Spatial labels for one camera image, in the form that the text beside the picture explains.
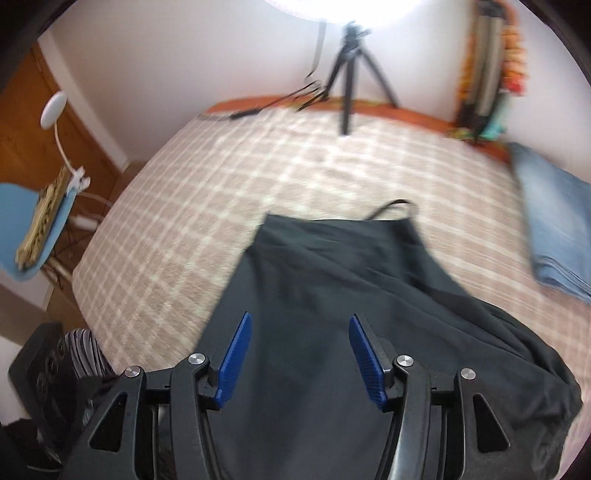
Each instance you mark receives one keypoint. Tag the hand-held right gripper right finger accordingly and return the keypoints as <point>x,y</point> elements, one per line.
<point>367,360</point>

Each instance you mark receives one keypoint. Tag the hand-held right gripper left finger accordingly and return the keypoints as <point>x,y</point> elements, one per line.
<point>235,360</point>

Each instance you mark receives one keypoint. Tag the dark pants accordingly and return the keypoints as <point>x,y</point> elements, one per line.
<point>323,277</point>

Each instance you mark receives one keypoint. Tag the white cylinder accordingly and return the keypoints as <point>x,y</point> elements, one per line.
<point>86,221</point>

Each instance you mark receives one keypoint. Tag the blue chair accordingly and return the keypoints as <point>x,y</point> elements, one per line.
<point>14,203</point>

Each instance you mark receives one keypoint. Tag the beige plaid blanket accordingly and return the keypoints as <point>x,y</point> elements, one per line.
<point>207,184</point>

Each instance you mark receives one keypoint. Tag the wooden door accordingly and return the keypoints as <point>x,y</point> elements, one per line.
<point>27,138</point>

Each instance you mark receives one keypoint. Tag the folded blue jeans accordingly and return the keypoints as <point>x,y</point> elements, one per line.
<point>554,207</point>

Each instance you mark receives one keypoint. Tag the white clip lamp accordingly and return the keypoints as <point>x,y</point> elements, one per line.
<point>51,110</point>

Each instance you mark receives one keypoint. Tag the black tripod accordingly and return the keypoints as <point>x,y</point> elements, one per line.
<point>347,69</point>

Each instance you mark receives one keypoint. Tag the colourful garland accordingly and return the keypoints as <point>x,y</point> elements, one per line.
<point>513,69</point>

